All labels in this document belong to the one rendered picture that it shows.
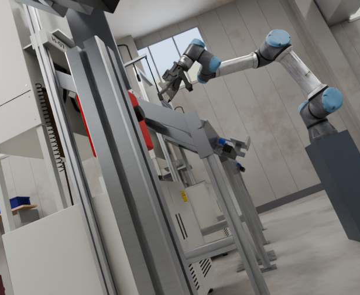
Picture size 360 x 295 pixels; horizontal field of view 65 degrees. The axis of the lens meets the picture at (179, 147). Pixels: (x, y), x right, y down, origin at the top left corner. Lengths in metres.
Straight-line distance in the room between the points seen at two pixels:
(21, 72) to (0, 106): 0.18
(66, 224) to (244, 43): 5.16
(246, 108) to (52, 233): 4.52
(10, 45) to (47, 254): 0.95
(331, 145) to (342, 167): 0.12
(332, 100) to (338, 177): 0.40
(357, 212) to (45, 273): 1.46
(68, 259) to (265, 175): 4.26
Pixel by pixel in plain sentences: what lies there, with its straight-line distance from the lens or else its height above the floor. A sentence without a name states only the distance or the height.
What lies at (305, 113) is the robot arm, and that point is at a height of 0.72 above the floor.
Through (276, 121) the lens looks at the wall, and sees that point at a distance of 5.37.
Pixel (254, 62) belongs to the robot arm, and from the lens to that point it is 1.76.
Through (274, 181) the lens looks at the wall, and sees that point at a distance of 5.17.
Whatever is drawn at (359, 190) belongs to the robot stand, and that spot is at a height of 0.24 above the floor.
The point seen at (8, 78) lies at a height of 1.27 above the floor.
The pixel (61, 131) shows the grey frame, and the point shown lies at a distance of 1.23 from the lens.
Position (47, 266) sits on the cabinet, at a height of 0.44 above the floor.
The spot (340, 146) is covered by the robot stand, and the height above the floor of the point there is 0.48.
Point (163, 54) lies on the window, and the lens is 5.84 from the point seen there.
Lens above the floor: 0.44
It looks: 13 degrees up
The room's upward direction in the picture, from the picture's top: 21 degrees counter-clockwise
